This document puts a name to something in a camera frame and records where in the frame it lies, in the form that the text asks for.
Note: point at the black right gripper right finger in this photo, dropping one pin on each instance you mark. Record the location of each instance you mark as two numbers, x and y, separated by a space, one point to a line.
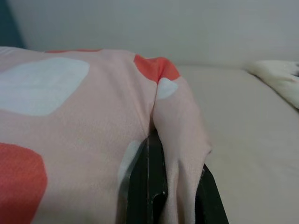
210 205

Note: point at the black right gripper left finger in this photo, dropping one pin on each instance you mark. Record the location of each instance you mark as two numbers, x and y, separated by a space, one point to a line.
149 182

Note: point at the pink patterned pillow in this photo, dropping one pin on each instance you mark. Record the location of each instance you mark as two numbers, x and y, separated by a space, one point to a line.
70 116

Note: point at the cream cartoon print quilt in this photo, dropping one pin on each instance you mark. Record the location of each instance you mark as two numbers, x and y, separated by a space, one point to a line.
280 79

